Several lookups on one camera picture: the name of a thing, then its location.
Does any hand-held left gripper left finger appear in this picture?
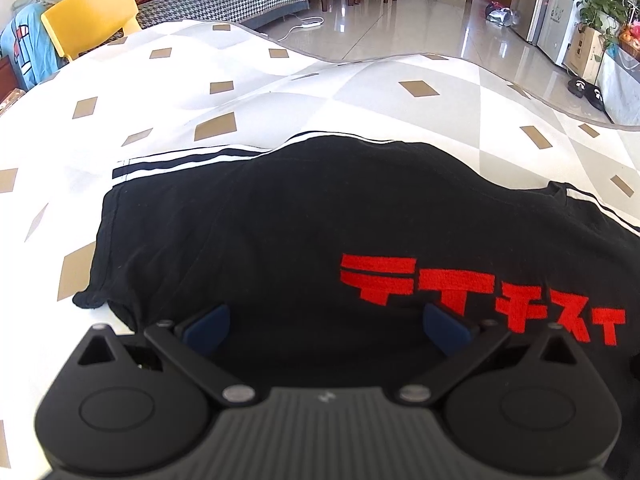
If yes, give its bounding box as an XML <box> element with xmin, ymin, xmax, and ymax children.
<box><xmin>75</xmin><ymin>302</ymin><xmax>261</xmax><ymax>406</ymax></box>

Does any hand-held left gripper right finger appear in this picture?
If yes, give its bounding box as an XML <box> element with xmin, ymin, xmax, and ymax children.
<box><xmin>392</xmin><ymin>302</ymin><xmax>586</xmax><ymax>406</ymax></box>

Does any black t-shirt with red print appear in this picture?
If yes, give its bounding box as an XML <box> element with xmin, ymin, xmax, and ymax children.
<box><xmin>72</xmin><ymin>131</ymin><xmax>640</xmax><ymax>480</ymax></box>

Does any checkered vinyl tablecloth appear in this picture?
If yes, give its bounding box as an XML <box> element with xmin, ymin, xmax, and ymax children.
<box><xmin>0</xmin><ymin>19</ymin><xmax>640</xmax><ymax>480</ymax></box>

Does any grey stone counter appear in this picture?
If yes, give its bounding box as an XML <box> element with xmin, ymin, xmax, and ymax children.
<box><xmin>597</xmin><ymin>45</ymin><xmax>640</xmax><ymax>126</ymax></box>

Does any cardboard box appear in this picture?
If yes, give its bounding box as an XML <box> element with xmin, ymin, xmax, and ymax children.
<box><xmin>562</xmin><ymin>22</ymin><xmax>608</xmax><ymax>83</ymax></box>

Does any brown wooden cabinet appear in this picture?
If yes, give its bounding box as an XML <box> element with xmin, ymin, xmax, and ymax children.
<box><xmin>0</xmin><ymin>55</ymin><xmax>26</xmax><ymax>116</ymax></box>

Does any plastic bag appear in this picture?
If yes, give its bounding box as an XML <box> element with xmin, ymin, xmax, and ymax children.
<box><xmin>485</xmin><ymin>1</ymin><xmax>518</xmax><ymax>27</ymax></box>

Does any white power strip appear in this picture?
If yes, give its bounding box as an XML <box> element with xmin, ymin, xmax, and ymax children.
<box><xmin>272</xmin><ymin>16</ymin><xmax>325</xmax><ymax>43</ymax></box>

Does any white chest freezer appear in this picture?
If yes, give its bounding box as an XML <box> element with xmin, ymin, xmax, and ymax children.
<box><xmin>537</xmin><ymin>0</ymin><xmax>593</xmax><ymax>66</ymax></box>

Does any yellow plastic chair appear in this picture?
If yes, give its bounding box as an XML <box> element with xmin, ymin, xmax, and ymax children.
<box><xmin>40</xmin><ymin>0</ymin><xmax>143</xmax><ymax>61</ymax></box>

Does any blue cartoon cloth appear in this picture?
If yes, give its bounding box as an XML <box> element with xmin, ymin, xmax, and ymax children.
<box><xmin>0</xmin><ymin>2</ymin><xmax>68</xmax><ymax>91</ymax></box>

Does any potted green plant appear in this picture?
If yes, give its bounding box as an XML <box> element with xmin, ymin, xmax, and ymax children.
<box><xmin>577</xmin><ymin>0</ymin><xmax>640</xmax><ymax>51</ymax></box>

